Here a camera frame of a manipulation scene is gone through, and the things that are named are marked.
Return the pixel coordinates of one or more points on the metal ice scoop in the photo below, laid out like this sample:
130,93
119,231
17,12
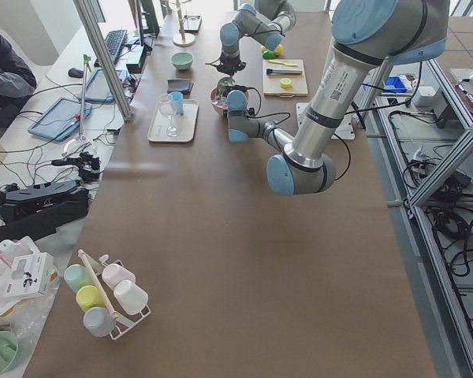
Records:
223,87

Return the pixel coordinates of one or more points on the pink bowl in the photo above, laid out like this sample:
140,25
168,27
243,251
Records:
219,104

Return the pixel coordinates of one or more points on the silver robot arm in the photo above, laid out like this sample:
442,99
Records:
265,21
365,34

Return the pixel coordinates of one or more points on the blue cup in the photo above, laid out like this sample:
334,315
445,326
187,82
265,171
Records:
176,100

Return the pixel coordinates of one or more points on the pink cup on rack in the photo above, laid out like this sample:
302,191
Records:
114,273

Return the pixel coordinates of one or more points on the white cup on rack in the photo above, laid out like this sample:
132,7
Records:
131,297

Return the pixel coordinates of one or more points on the white cup rack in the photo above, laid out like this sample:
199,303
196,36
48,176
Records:
113,303

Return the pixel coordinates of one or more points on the green cup on rack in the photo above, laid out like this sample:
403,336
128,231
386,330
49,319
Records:
76,276

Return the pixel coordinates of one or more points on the yellow cup on rack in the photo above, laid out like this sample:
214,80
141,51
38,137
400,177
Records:
88,297

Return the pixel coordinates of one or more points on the grey cup on rack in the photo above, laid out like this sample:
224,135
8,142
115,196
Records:
98,322

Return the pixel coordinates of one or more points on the half lemon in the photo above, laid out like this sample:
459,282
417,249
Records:
286,82

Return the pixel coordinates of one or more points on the wooden cutting board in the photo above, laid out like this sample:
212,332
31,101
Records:
272,86

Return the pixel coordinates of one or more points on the green bowl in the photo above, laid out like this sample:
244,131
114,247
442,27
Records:
182,60

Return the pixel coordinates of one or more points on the right yellow lemon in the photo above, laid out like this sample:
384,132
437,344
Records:
278,50

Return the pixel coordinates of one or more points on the wooden mug tree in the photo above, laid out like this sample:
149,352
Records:
182,38

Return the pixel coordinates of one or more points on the black tray with glasses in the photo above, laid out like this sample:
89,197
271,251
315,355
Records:
192,23

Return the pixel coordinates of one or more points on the dark grey folded cloth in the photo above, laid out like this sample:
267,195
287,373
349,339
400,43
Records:
183,86

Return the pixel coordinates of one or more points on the cream serving tray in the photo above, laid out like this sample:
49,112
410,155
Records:
186,123

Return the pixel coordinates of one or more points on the standing wine glass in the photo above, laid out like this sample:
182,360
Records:
167,109

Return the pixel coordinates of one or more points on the black monitor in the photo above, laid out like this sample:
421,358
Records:
147,23

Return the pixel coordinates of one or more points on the black keyboard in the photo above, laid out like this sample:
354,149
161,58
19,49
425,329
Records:
115,41

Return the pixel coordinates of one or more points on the black computer mouse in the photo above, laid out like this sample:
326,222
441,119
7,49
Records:
75,73

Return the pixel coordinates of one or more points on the upper blue teach pendant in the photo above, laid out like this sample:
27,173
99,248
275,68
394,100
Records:
59,121

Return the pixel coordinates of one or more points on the person in dark jacket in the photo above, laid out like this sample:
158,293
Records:
17,83

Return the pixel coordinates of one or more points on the black backpack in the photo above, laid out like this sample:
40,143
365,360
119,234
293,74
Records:
38,210

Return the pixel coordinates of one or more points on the wooden stick on rack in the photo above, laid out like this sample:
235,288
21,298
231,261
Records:
110,309

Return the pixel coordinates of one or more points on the white cardboard box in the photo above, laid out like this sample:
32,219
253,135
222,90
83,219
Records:
30,276

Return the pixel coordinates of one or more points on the aluminium frame post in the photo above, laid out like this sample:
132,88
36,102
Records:
88,18

